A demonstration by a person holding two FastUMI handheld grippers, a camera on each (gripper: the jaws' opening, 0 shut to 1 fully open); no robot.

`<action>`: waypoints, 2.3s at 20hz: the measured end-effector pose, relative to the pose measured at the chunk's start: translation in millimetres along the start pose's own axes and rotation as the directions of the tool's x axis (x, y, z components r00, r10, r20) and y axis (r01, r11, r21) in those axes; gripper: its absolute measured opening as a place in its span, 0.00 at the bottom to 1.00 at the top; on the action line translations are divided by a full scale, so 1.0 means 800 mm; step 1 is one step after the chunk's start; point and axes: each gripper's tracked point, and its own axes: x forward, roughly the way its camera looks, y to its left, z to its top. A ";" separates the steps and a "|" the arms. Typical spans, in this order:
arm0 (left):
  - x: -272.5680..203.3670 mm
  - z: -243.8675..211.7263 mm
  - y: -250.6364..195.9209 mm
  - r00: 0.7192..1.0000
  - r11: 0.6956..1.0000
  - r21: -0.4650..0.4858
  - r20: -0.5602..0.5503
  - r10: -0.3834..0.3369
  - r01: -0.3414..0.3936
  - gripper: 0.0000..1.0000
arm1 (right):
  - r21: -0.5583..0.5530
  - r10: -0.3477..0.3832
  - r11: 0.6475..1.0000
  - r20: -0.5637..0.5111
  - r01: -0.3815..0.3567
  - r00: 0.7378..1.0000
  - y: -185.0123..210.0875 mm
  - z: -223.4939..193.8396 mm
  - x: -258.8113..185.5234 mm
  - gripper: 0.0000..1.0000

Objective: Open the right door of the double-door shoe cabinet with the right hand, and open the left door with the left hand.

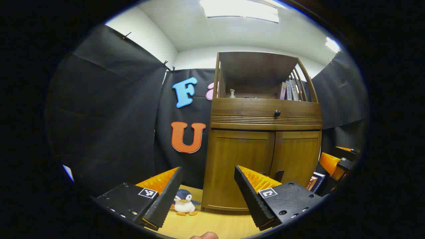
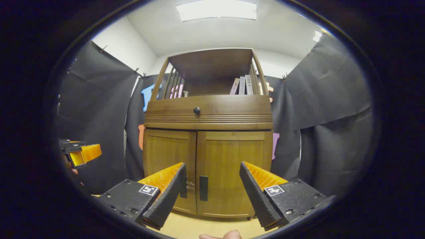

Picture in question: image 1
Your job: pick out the plush penguin toy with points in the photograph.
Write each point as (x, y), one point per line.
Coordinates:
(183, 204)

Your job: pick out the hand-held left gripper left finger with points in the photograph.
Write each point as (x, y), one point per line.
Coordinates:
(166, 199)

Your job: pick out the wooden cabinet drawer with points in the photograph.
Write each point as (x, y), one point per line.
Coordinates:
(242, 106)

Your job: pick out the wooden double-door shoe cabinet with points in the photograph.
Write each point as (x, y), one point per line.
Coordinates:
(259, 64)

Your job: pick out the red brown book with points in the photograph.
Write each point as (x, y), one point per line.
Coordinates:
(311, 183)

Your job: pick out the wooden cabinet door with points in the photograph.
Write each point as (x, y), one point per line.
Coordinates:
(298, 156)
(232, 159)

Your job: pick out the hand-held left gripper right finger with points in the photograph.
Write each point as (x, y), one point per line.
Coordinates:
(252, 199)

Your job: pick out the small beige bottle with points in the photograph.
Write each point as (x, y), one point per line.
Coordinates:
(232, 94)

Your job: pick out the dark blue book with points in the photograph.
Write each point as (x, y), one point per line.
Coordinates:
(319, 181)

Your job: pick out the large ceiling light panel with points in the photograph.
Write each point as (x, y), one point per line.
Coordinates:
(239, 8)

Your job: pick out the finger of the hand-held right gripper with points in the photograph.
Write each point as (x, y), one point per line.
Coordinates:
(330, 164)
(347, 151)

